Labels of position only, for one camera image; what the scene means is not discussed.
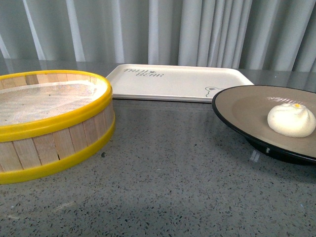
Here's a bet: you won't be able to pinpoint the white rectangular tray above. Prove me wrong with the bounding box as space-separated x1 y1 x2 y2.
106 64 252 103

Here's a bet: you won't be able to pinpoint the grey curtain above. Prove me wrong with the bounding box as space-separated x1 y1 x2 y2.
0 0 316 72

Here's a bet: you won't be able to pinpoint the white steamed bun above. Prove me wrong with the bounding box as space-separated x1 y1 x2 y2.
267 103 316 138

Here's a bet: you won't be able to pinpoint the beige plate with black rim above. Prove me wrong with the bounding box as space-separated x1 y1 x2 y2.
212 85 316 165

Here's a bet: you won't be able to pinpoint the yellow rimmed bamboo steamer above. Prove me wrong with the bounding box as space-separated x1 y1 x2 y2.
0 70 115 184

